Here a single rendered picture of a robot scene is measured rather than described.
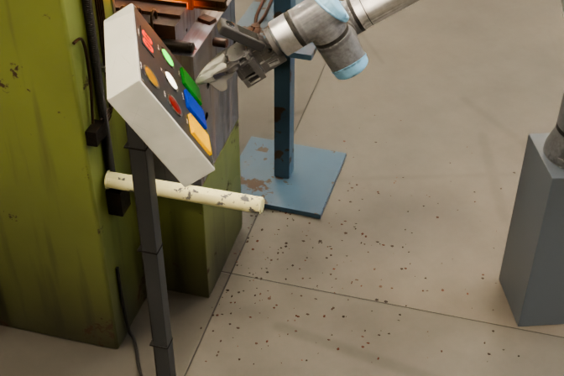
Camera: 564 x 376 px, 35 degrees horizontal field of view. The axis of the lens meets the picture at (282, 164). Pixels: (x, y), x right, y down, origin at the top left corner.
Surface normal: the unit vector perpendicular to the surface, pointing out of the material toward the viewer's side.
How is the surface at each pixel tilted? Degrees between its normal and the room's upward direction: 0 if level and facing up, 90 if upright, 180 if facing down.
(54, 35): 90
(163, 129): 90
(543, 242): 90
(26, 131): 90
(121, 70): 30
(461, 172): 0
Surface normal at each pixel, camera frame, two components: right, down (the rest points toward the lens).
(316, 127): 0.00, -0.80
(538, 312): 0.08, 0.60
